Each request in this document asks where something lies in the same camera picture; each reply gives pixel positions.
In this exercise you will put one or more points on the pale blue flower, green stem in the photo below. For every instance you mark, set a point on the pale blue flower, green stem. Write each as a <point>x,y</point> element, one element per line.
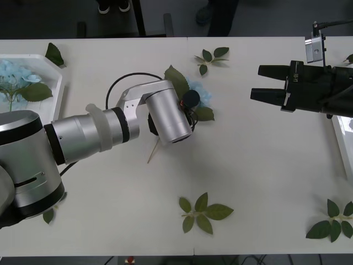
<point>36,91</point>

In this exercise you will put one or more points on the grey furniture foot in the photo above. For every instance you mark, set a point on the grey furniture foot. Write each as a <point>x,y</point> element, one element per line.
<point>168,26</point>

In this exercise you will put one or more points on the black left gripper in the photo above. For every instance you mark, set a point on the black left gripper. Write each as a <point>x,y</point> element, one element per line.
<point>153,124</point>

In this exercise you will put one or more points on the black furniture leg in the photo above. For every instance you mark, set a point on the black furniture leg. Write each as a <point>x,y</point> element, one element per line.
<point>139,19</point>

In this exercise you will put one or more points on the loose green leaf twig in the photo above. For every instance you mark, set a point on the loose green leaf twig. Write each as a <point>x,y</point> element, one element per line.
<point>321,230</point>
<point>220,51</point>
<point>218,212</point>
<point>48,216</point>

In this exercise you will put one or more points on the person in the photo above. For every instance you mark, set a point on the person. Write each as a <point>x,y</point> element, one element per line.
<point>103,8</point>
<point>220,16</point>

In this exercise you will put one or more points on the shallow white box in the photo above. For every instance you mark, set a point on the shallow white box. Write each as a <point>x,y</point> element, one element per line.
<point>52,71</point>
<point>342,138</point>

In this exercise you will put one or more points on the silver and black left arm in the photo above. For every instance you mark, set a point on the silver and black left arm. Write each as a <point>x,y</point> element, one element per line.
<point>27,143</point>

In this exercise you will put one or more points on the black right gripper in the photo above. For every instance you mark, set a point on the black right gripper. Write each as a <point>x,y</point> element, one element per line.
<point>309,88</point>

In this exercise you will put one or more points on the pale blue flower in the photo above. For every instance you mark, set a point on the pale blue flower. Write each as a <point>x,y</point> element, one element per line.
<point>176,78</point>
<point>36,91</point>

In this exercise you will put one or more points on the single loose green leaf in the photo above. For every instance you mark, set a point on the single loose green leaf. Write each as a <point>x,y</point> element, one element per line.
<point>53,55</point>

